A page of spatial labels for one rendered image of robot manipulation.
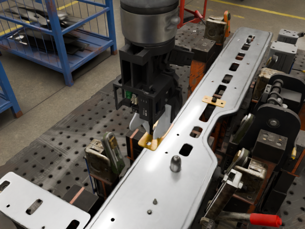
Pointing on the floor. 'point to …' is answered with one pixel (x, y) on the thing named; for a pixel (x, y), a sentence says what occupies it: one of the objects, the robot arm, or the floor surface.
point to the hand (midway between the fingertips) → (156, 127)
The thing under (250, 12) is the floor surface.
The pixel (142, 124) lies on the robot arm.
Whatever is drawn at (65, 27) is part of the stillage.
